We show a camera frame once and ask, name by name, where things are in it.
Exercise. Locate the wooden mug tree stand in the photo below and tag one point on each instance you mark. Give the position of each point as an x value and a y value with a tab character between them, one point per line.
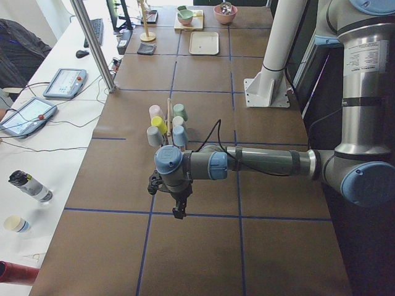
147	36

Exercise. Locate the red cylinder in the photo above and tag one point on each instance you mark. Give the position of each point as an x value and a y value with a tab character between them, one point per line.
13	273

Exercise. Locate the green bowl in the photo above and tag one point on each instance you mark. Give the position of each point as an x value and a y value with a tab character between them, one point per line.
185	17

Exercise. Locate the clear water bottle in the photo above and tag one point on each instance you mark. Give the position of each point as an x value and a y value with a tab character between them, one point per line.
29	185

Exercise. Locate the black keyboard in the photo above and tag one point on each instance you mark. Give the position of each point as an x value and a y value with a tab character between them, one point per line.
98	28

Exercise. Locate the black computer mouse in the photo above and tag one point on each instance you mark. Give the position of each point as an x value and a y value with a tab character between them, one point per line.
81	53

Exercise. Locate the pink cup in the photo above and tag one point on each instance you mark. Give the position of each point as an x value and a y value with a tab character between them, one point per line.
155	111

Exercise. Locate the blue cup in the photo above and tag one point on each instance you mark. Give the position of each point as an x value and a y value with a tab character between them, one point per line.
180	137

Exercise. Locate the beige cup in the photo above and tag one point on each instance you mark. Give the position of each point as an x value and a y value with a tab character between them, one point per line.
178	121

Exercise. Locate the black framed tray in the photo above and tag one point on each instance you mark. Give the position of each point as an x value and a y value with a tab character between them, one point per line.
151	16

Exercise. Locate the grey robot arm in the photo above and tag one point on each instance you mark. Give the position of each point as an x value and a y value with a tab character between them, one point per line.
357	167

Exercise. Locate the upper teach pendant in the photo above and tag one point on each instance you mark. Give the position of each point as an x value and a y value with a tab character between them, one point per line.
66	83

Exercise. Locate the grey folded cloth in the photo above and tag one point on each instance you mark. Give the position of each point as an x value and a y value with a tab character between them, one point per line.
146	49

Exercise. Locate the white wire cup rack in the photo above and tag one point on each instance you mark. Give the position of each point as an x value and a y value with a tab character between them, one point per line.
168	121

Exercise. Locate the teach pendant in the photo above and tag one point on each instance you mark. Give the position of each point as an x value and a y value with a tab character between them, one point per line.
29	118
66	83

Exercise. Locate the pink bowl with ice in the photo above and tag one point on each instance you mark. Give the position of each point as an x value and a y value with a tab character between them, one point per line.
225	12

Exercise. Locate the lower teach pendant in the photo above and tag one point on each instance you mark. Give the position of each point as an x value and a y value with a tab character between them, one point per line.
29	118

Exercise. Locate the person in dark jacket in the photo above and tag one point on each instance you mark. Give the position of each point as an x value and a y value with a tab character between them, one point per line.
22	53

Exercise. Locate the grey cup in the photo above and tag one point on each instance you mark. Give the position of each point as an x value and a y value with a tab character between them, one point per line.
155	138

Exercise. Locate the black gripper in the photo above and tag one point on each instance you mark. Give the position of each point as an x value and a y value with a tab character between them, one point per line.
180	195

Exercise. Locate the black box with label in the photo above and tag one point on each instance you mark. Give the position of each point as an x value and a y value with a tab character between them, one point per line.
123	39

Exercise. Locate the paper cup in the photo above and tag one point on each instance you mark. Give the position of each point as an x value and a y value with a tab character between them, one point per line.
16	223

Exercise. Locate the aluminium frame post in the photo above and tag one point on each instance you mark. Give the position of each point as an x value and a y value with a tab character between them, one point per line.
93	42

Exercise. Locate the yellow cup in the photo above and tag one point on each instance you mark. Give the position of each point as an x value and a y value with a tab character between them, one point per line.
160	123

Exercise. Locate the white pillar with base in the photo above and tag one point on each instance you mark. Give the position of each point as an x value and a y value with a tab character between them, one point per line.
268	87

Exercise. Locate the black monitor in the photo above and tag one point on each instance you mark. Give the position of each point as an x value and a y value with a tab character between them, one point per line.
119	15

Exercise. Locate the green cup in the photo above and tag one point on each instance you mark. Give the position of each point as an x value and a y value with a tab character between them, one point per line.
180	111

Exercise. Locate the beige rabbit tray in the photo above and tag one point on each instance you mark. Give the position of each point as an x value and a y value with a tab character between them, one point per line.
204	43

